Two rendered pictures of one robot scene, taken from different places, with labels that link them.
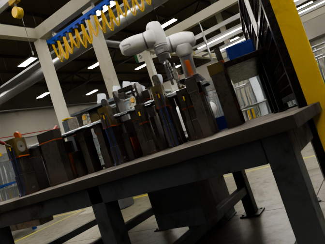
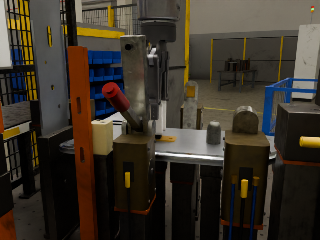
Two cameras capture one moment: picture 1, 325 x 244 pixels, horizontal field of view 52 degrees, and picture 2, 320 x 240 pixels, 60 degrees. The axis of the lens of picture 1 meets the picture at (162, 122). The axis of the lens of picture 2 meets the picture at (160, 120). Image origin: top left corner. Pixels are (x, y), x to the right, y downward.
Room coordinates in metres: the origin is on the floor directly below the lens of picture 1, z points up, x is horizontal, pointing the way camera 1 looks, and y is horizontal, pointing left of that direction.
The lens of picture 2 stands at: (2.61, -0.15, 1.18)
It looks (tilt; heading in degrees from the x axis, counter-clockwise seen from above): 13 degrees down; 178
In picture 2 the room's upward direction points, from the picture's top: straight up
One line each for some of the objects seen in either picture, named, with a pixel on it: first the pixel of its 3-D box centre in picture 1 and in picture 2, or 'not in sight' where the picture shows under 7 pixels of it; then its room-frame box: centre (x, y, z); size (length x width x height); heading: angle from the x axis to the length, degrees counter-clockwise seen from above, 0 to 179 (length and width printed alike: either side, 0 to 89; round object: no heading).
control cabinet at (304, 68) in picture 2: not in sight; (311, 55); (-5.69, 4.63, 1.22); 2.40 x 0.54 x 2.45; 144
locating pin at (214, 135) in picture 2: not in sight; (213, 135); (2.03, -0.02, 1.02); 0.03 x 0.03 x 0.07
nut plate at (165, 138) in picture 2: not in sight; (157, 136); (2.00, -0.14, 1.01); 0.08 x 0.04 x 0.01; 76
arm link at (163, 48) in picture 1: (161, 50); (158, 8); (2.00, -0.13, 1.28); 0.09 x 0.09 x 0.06
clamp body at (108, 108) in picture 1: (112, 136); not in sight; (1.92, 0.30, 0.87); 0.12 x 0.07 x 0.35; 165
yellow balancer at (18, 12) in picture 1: (22, 27); not in sight; (4.41, 1.42, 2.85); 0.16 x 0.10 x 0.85; 57
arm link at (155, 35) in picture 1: (154, 34); not in sight; (2.00, -0.12, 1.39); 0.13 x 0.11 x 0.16; 86
